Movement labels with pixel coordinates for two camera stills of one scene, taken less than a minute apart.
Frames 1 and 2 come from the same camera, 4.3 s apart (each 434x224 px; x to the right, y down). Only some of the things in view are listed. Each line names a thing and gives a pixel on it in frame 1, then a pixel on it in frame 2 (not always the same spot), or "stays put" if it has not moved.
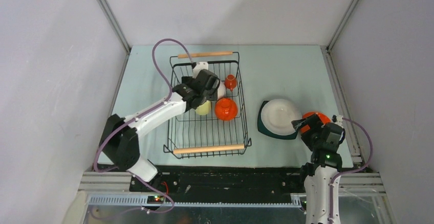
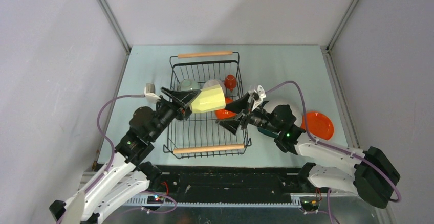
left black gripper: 211,94 to 185,97
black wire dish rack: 190,135 stays put
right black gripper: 315,123 to 232,125
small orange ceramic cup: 230,82 stays put
